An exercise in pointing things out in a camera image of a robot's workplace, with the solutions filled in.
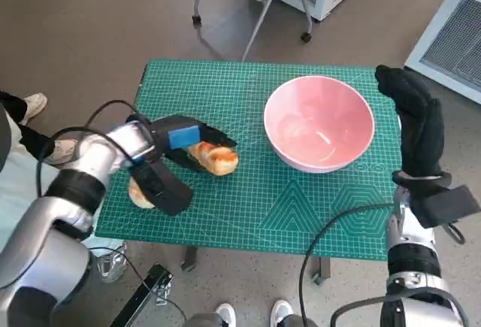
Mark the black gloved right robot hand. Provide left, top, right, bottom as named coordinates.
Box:
left=374, top=64, right=445, bottom=180

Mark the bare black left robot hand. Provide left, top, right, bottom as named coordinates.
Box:
left=150, top=114, right=238, bottom=172

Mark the long twisted toy bread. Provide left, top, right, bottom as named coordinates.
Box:
left=187, top=141, right=240, bottom=177

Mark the round toy bread bun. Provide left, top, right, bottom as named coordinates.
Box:
left=128, top=176, right=156, bottom=210

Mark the pink bowl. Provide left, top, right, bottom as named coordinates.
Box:
left=263, top=75, right=376, bottom=174

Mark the green cutting mat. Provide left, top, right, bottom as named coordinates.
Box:
left=94, top=59, right=401, bottom=261

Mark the large white mesh cabinet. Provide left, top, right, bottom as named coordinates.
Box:
left=404, top=0, right=481, bottom=104

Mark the metal table leg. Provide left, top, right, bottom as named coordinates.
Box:
left=181, top=246, right=198, bottom=272
left=310, top=255, right=331, bottom=286

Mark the grey metal rod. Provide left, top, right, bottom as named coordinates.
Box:
left=241, top=0, right=289, bottom=62

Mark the grey white sneaker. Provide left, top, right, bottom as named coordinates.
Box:
left=95, top=242, right=128, bottom=283

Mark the person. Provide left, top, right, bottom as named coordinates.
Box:
left=186, top=298, right=313, bottom=327
left=0, top=91, right=80, bottom=207

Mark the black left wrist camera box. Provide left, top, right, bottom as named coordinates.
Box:
left=129, top=157, right=194, bottom=216

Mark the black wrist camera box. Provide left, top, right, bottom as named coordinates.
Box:
left=129, top=157, right=194, bottom=216
left=411, top=186, right=481, bottom=229

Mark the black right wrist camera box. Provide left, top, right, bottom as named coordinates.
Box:
left=411, top=186, right=481, bottom=229

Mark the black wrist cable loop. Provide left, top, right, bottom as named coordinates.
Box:
left=443, top=223, right=466, bottom=245

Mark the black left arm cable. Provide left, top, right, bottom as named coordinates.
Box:
left=35, top=99, right=151, bottom=200

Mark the thin black floor cable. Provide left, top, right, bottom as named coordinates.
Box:
left=89, top=246, right=151, bottom=290

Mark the black bar with metal bracket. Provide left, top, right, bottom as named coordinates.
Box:
left=108, top=262, right=176, bottom=327

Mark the thick black cable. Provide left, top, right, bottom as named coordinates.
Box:
left=298, top=202, right=395, bottom=327

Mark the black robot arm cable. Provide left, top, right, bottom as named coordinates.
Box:
left=330, top=289, right=470, bottom=327

